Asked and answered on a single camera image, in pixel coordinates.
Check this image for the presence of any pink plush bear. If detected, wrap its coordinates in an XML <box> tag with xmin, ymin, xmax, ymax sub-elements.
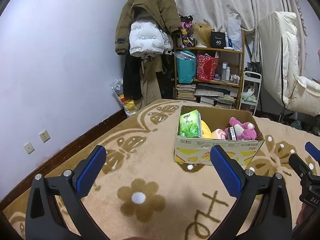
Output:
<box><xmin>224</xmin><ymin>117</ymin><xmax>257</xmax><ymax>141</ymax></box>

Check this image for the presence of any dark small book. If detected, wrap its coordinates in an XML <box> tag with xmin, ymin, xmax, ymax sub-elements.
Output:
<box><xmin>228</xmin><ymin>126</ymin><xmax>237</xmax><ymax>141</ymax></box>

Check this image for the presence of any pink swirl roll plush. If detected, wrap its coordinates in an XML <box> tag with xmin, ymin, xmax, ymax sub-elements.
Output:
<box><xmin>212</xmin><ymin>128</ymin><xmax>228</xmax><ymax>140</ymax></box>

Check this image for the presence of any yellow plush toy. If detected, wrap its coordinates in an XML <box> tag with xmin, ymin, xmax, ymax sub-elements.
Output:
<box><xmin>201</xmin><ymin>120</ymin><xmax>213</xmax><ymax>139</ymax></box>

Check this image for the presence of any green tissue pack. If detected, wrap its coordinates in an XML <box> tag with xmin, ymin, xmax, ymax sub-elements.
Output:
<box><xmin>178</xmin><ymin>110</ymin><xmax>202</xmax><ymax>138</ymax></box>

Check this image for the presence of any white trolley cart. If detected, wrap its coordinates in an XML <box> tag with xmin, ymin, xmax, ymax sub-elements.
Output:
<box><xmin>239</xmin><ymin>71</ymin><xmax>262</xmax><ymax>115</ymax></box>

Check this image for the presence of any cardboard box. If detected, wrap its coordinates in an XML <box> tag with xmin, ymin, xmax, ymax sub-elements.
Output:
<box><xmin>174</xmin><ymin>105</ymin><xmax>264</xmax><ymax>165</ymax></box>

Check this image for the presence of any plastic bag with toys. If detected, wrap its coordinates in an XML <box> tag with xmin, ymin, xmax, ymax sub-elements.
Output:
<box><xmin>110</xmin><ymin>79</ymin><xmax>137</xmax><ymax>117</ymax></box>

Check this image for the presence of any wooden bookshelf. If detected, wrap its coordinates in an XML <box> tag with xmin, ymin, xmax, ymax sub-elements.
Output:
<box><xmin>172</xmin><ymin>29</ymin><xmax>246</xmax><ymax>110</ymax></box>

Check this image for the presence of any stack of books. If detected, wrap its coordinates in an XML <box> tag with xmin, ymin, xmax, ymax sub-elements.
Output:
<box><xmin>176</xmin><ymin>84</ymin><xmax>196</xmax><ymax>101</ymax></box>

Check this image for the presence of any red gift bag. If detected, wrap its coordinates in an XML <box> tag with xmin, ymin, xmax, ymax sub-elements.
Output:
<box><xmin>196</xmin><ymin>54</ymin><xmax>220</xmax><ymax>81</ymax></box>

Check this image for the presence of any cream padded chair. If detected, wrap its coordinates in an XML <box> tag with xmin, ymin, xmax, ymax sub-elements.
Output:
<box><xmin>258</xmin><ymin>11</ymin><xmax>319</xmax><ymax>116</ymax></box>

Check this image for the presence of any black box with 40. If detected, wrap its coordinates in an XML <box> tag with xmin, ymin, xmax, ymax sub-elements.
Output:
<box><xmin>210</xmin><ymin>31</ymin><xmax>226</xmax><ymax>49</ymax></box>

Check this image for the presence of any teal bag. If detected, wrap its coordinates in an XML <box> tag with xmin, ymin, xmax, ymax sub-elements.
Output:
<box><xmin>174</xmin><ymin>50</ymin><xmax>197</xmax><ymax>84</ymax></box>

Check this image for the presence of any beige trench coat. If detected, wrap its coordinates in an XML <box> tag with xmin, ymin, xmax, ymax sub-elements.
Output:
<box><xmin>137</xmin><ymin>55</ymin><xmax>163</xmax><ymax>108</ymax></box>

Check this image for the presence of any blonde wig head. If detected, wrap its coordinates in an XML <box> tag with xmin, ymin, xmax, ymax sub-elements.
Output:
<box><xmin>192</xmin><ymin>23</ymin><xmax>212</xmax><ymax>48</ymax></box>

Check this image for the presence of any white puffer jacket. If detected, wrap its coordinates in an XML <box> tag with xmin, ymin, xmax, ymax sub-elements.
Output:
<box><xmin>129</xmin><ymin>18</ymin><xmax>174</xmax><ymax>59</ymax></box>

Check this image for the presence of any white curtain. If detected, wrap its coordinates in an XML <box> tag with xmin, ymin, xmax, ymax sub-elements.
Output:
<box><xmin>175</xmin><ymin>0</ymin><xmax>307</xmax><ymax>65</ymax></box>

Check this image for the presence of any olive green puffer jacket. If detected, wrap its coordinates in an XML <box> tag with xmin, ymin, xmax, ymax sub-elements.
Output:
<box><xmin>115</xmin><ymin>0</ymin><xmax>181</xmax><ymax>55</ymax></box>

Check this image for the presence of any wall socket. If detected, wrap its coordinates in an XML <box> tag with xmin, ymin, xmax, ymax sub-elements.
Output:
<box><xmin>23</xmin><ymin>142</ymin><xmax>35</xmax><ymax>154</ymax></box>
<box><xmin>39</xmin><ymin>130</ymin><xmax>50</xmax><ymax>143</ymax></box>

